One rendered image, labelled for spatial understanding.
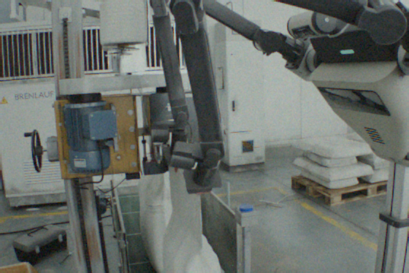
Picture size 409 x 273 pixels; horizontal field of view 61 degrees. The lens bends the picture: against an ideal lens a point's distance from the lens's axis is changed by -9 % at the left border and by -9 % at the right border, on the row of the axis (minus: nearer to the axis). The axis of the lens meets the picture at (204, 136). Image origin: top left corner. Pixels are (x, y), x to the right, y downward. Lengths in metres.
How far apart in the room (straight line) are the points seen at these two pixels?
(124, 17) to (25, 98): 3.08
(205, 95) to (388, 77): 0.43
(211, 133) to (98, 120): 0.47
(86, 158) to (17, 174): 3.16
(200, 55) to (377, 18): 0.35
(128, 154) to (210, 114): 0.72
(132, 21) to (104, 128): 0.38
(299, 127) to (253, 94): 1.40
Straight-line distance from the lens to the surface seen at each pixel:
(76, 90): 1.28
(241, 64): 5.29
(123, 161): 1.53
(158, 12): 1.19
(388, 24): 0.75
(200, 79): 0.81
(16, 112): 4.33
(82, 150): 1.33
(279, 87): 6.22
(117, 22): 1.31
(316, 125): 6.65
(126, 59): 3.73
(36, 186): 4.44
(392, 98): 0.96
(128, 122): 1.51
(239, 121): 5.32
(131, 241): 2.47
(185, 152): 0.96
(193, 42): 0.76
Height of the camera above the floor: 1.41
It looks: 9 degrees down
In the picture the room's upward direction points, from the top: 2 degrees counter-clockwise
